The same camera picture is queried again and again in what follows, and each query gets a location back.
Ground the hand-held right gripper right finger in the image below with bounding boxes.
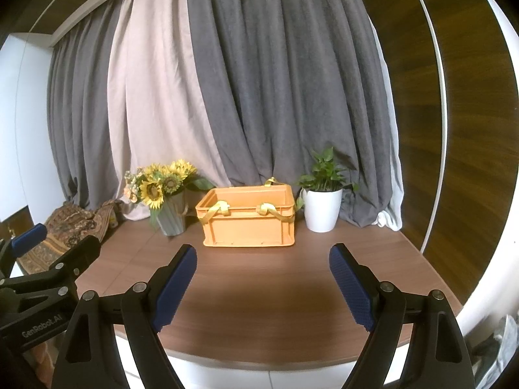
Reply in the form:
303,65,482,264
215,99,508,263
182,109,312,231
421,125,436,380
328,243,476,389

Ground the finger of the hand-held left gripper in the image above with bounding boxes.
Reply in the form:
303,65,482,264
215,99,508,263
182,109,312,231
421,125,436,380
0,223,48,261
0,235,102,297

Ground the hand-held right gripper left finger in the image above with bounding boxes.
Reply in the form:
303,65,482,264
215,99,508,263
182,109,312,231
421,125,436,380
53,244,199,389

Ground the orange plastic crate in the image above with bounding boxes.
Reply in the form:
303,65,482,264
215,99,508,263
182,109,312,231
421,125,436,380
195,177,296,248

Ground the patterned brown cloth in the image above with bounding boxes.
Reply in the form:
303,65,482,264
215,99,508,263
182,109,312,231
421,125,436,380
18,199,125,277

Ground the grey ribbed flower pot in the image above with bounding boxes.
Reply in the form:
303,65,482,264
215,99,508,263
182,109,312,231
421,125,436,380
155,190,189,236

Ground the white ribbed plant pot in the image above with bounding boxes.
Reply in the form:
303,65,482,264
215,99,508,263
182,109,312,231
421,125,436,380
302,187,344,233

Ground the sunflower bouquet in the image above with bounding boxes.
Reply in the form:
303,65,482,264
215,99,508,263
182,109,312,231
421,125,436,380
124,159,215,231

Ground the green leafy plant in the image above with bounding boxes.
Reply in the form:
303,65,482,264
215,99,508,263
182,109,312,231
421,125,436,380
295,147,360,212

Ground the white sheer curtain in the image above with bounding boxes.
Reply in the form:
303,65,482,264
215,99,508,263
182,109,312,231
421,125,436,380
375,44,404,230

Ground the grey curtain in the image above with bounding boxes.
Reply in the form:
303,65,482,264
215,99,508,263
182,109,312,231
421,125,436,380
46,6,136,212
186,0,402,228

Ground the grey crumpled bag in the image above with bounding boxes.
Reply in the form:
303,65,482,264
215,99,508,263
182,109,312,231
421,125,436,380
475,314,519,389

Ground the pale pink curtain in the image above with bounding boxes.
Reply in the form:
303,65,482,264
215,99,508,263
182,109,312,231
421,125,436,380
106,0,233,222

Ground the white wall trim strip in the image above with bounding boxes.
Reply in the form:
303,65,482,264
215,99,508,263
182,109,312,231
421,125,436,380
403,0,452,254

